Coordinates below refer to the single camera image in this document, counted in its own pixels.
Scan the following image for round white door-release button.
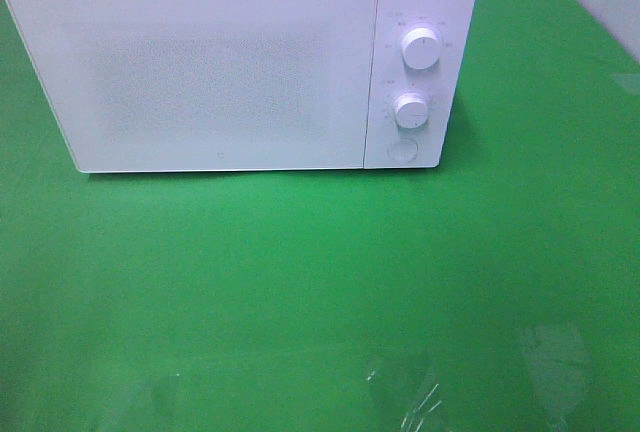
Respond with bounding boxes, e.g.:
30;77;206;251
387;138;419;164

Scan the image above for white microwave knob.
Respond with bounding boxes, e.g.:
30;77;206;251
393;92;431;130
400;26;442;70

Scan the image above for white microwave door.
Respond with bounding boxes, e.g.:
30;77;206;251
7;0;376;173

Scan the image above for white microwave oven body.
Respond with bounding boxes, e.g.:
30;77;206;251
8;0;480;171

